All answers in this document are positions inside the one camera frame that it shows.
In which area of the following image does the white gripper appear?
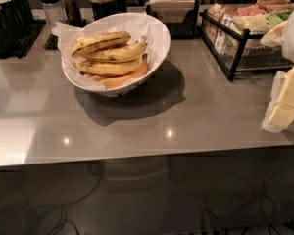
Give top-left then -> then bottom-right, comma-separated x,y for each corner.
261,11 -> 294,133

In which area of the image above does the spotted yellow banana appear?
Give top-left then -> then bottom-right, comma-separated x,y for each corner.
71,31 -> 131,57

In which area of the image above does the white bowl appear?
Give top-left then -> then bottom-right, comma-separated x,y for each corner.
61,12 -> 172,98

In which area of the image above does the bottom yellow banana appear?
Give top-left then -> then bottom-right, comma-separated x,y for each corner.
83,53 -> 148,89

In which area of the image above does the black napkin holder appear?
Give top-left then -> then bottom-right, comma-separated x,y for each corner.
145,0 -> 199,39

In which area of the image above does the pepper shaker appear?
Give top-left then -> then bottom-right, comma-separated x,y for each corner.
61,0 -> 82,26

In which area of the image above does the salt shaker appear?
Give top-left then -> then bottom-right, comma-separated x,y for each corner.
40,0 -> 65,29

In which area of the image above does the black rubber mat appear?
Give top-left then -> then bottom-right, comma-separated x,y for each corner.
0,19 -> 46,59

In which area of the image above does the black round container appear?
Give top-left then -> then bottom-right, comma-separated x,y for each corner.
0,0 -> 33,57

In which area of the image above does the black wire condiment rack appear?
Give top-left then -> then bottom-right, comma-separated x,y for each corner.
200,0 -> 294,80

